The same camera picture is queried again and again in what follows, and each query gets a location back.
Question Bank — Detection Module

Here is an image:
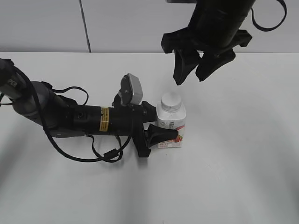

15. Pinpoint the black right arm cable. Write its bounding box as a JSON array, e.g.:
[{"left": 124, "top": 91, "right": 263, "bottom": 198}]
[{"left": 250, "top": 0, "right": 288, "bottom": 32}]

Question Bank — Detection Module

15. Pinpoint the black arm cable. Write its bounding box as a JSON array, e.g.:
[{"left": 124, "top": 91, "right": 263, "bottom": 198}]
[
  {"left": 0, "top": 67, "right": 134, "bottom": 163},
  {"left": 250, "top": 0, "right": 288, "bottom": 32}
]

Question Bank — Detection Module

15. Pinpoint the white ribbed bottle cap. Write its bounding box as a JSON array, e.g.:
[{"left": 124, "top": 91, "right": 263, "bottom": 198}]
[{"left": 161, "top": 92, "right": 182, "bottom": 112}]

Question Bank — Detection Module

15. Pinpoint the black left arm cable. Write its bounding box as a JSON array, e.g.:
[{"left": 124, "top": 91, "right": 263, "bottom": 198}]
[{"left": 0, "top": 67, "right": 134, "bottom": 163}]

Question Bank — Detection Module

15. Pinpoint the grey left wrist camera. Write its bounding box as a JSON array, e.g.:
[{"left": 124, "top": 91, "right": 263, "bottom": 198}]
[{"left": 112, "top": 73, "right": 143, "bottom": 107}]

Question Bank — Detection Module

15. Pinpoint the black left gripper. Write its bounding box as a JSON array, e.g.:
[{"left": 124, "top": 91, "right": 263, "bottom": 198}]
[{"left": 101, "top": 101, "right": 178, "bottom": 157}]

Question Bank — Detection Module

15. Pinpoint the white yili changqing yogurt bottle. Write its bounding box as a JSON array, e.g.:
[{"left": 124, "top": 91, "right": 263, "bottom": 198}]
[{"left": 156, "top": 101, "right": 186, "bottom": 148}]

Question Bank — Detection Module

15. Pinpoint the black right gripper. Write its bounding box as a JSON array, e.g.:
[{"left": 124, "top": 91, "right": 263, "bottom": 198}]
[{"left": 161, "top": 0, "right": 253, "bottom": 85}]

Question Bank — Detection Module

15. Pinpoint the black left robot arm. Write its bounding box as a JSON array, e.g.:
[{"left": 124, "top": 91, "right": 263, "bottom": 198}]
[{"left": 0, "top": 59, "right": 178, "bottom": 158}]

